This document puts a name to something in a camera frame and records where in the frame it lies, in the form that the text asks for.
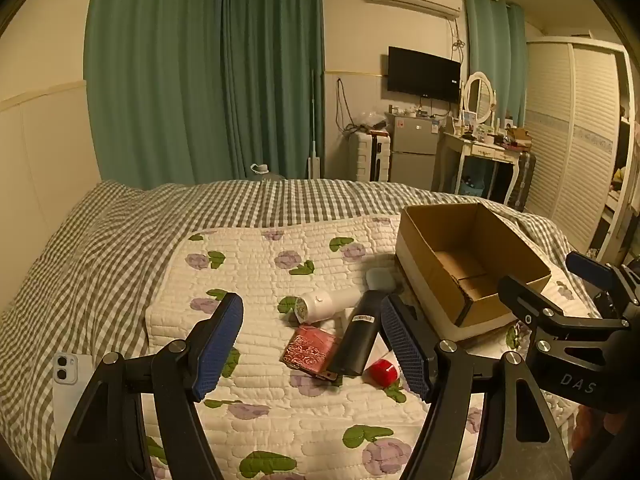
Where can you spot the blue basket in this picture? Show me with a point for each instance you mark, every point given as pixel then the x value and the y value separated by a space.
pixel 472 191

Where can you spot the air conditioner pipes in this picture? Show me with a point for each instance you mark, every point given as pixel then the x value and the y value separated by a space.
pixel 456 40

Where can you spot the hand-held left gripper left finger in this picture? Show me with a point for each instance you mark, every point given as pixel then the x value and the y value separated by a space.
pixel 220 345

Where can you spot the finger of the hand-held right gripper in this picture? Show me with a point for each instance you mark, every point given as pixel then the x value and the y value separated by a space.
pixel 585 261
pixel 520 297

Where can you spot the small photo frame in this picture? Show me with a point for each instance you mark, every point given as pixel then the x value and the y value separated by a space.
pixel 469 119

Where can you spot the red capped white bottle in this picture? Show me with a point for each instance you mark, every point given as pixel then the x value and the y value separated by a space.
pixel 382 372

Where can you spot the white cylindrical device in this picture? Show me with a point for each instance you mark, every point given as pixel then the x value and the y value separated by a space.
pixel 330 304

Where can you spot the clear water jug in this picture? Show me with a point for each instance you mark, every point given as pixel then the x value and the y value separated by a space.
pixel 267 174

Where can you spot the clear plastic bag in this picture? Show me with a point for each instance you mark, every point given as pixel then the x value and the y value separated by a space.
pixel 367 120

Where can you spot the oval white mirror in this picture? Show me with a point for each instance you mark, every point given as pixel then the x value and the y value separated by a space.
pixel 477 94

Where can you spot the small white case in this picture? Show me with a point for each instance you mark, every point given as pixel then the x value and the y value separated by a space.
pixel 381 279

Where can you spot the brown box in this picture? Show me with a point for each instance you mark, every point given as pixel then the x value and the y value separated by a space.
pixel 520 136

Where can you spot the white smartphone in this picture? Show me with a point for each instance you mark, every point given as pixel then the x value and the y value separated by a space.
pixel 70 395

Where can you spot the wide green curtain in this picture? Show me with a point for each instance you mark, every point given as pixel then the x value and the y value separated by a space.
pixel 150 85

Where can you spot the black wall television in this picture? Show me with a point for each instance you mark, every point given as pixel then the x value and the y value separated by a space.
pixel 422 74

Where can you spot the black remote control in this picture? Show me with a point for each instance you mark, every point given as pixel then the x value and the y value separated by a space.
pixel 357 335

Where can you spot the dark suitcase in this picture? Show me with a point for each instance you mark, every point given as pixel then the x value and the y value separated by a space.
pixel 525 180

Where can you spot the cardboard box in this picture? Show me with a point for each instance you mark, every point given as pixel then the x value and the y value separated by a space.
pixel 500 240

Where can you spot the pink floral card case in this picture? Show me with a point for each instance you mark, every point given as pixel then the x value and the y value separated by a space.
pixel 310 350

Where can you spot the white dressing table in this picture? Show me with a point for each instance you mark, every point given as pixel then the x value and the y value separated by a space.
pixel 485 151

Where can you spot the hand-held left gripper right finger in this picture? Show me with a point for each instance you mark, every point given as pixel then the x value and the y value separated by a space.
pixel 405 345

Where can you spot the narrow green curtain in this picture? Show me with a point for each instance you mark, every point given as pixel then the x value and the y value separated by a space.
pixel 492 40

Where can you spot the floral quilt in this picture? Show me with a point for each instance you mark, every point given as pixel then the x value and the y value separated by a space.
pixel 280 420

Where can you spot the white louvred wardrobe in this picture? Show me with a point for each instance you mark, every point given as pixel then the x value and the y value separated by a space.
pixel 570 150

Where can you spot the white suitcase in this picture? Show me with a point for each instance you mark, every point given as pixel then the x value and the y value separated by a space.
pixel 362 157

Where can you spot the silver fridge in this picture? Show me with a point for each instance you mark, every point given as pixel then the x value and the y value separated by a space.
pixel 415 150

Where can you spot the person's right hand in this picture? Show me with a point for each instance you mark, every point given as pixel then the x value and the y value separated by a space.
pixel 589 430

